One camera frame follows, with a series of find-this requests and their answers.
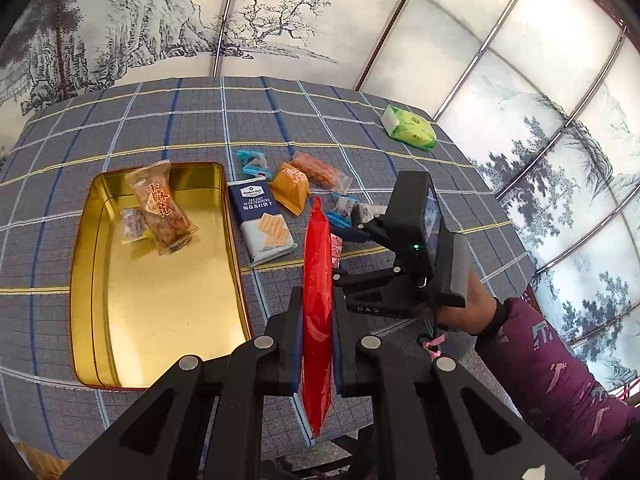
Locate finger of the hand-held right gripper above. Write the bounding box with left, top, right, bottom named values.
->
left=332, top=264, right=422, bottom=319
left=330, top=214, right=396, bottom=247

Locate green tissue pack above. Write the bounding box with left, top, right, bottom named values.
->
left=379, top=104, right=437, bottom=152

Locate clear packet of orange snacks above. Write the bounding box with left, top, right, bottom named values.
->
left=291, top=151, right=354, bottom=194

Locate plaid grey tablecloth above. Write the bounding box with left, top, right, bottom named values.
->
left=0, top=76, right=538, bottom=461

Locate small blue-edged clear packet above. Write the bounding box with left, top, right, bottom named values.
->
left=326, top=192, right=362, bottom=235
left=236, top=148, right=271, bottom=181

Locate small yellow-edged candy packet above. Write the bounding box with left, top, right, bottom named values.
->
left=120, top=208, right=154, bottom=246

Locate orange snack packet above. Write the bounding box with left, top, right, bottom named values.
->
left=268, top=161, right=312, bottom=217

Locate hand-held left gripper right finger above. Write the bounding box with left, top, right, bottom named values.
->
left=330, top=287, right=581, bottom=480

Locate person's right forearm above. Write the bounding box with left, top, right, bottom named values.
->
left=474, top=296, right=632, bottom=480

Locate wooden chair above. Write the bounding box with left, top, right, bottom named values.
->
left=11, top=441, right=72, bottom=480

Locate person's right hand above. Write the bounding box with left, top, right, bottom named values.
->
left=425, top=280, right=502, bottom=337

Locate gold metal tin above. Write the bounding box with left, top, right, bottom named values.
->
left=70, top=161, right=253, bottom=391

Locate pink string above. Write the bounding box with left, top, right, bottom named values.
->
left=422, top=335, right=447, bottom=361

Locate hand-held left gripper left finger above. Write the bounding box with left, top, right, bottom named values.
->
left=60, top=287, right=306, bottom=480

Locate long red snack packet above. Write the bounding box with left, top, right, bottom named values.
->
left=302, top=196, right=335, bottom=437

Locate blue cracker packet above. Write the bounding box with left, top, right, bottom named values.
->
left=227, top=180, right=296, bottom=268

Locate clear twist snack packet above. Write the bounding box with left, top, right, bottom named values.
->
left=125, top=159, right=200, bottom=256

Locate pink patterned snack packet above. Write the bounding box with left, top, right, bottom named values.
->
left=327, top=233, right=346, bottom=269

